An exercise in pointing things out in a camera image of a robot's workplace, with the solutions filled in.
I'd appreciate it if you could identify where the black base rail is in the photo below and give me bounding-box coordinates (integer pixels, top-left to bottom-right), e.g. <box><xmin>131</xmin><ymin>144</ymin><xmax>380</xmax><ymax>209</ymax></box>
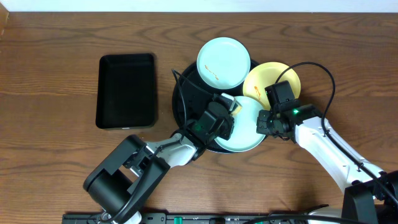
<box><xmin>62</xmin><ymin>205</ymin><xmax>341</xmax><ymax>224</ymax></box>

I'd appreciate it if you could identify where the black rectangular water tray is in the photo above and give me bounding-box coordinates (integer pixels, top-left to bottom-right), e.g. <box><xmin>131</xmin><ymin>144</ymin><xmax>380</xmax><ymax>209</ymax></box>
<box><xmin>95</xmin><ymin>53</ymin><xmax>157</xmax><ymax>129</ymax></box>

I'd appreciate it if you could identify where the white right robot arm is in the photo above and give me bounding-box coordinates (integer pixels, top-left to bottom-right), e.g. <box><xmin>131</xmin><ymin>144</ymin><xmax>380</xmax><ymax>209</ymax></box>
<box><xmin>257</xmin><ymin>105</ymin><xmax>397</xmax><ymax>223</ymax></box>

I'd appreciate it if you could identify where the round black tray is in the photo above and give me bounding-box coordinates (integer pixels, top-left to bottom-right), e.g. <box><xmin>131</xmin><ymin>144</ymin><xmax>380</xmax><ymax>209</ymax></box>
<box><xmin>171</xmin><ymin>58</ymin><xmax>268</xmax><ymax>154</ymax></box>

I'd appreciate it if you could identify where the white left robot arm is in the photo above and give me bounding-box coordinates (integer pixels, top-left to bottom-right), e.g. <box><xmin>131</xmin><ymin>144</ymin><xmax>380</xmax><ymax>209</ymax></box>
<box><xmin>83</xmin><ymin>93</ymin><xmax>241</xmax><ymax>223</ymax></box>

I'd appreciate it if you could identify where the light green plate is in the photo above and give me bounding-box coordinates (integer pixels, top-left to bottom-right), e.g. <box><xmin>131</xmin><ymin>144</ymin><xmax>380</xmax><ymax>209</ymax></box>
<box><xmin>197</xmin><ymin>37</ymin><xmax>251</xmax><ymax>90</ymax></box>
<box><xmin>215</xmin><ymin>96</ymin><xmax>266</xmax><ymax>152</ymax></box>

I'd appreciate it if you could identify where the yellow plate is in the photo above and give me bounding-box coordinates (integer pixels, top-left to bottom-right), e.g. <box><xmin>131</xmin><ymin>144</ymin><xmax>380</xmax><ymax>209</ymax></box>
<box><xmin>243</xmin><ymin>62</ymin><xmax>301</xmax><ymax>110</ymax></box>

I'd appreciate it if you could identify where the green and yellow sponge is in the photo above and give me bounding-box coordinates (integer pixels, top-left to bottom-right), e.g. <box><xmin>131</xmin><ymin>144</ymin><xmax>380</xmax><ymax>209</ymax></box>
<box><xmin>230</xmin><ymin>102</ymin><xmax>243</xmax><ymax>116</ymax></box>

